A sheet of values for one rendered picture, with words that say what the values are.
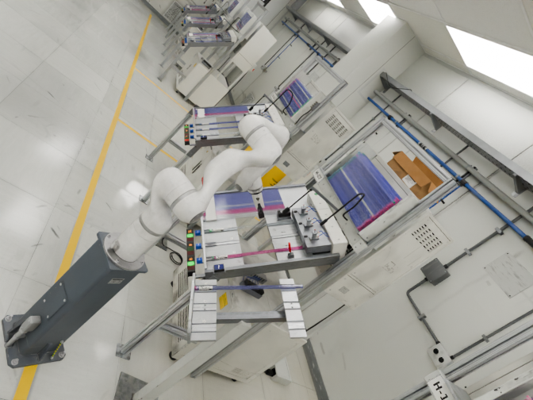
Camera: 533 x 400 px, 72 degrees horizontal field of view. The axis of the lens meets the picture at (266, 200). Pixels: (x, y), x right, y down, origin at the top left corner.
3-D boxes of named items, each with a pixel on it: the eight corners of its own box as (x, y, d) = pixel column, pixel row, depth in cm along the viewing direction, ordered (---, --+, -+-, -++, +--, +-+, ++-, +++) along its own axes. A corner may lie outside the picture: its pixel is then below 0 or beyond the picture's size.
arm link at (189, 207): (163, 198, 146) (187, 231, 144) (157, 190, 134) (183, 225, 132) (262, 130, 157) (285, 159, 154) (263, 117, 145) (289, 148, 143)
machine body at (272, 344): (164, 362, 220) (235, 306, 202) (167, 275, 276) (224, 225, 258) (240, 387, 255) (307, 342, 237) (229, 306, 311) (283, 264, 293)
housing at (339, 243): (330, 263, 199) (333, 244, 191) (305, 209, 238) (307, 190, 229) (343, 261, 200) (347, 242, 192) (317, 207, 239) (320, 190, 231)
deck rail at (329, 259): (205, 281, 186) (205, 272, 182) (205, 278, 187) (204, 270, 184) (339, 263, 197) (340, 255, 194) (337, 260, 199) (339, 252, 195)
